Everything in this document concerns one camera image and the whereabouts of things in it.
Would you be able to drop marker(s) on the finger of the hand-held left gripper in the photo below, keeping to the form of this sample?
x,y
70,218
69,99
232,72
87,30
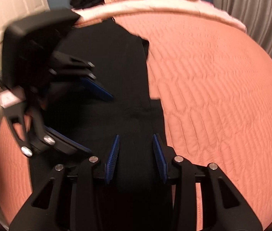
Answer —
x,y
97,89
61,143

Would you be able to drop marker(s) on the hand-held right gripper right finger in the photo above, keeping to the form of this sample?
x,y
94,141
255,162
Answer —
x,y
160,158

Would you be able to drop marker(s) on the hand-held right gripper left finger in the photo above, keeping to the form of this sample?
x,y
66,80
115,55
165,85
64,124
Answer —
x,y
113,158

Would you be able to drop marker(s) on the black pants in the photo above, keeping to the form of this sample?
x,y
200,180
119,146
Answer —
x,y
116,65

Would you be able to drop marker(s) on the white wardrobe doors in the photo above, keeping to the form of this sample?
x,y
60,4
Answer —
x,y
10,4

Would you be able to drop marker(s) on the salmon quilted bed cover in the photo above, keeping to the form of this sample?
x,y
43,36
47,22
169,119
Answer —
x,y
222,101

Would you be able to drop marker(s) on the light pink blanket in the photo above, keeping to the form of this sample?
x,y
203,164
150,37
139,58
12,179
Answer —
x,y
150,7

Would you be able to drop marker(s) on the grey curtain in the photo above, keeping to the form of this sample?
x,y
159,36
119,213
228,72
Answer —
x,y
258,16

